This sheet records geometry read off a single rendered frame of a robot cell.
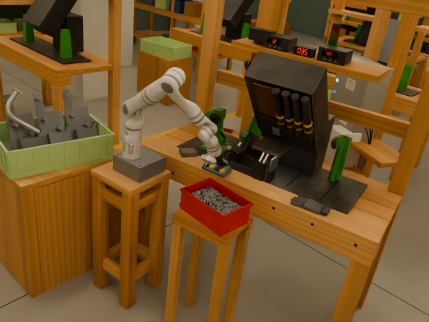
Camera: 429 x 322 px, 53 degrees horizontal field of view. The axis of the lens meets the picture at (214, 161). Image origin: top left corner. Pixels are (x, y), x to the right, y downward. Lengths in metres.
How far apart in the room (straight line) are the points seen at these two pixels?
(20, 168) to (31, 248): 0.49
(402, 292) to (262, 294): 1.04
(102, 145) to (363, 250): 1.57
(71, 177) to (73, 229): 0.36
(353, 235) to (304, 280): 1.12
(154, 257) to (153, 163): 0.69
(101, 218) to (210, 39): 1.35
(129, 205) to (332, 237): 1.06
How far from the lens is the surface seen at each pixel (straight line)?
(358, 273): 2.29
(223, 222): 2.05
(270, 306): 2.96
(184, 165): 2.51
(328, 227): 2.21
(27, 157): 2.52
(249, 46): 2.66
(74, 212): 2.75
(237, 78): 2.98
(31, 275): 2.85
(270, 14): 2.72
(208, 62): 2.98
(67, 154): 2.60
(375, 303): 3.27
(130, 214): 2.38
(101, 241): 2.70
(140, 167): 2.32
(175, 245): 2.32
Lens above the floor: 2.04
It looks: 26 degrees down
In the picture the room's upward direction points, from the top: 7 degrees clockwise
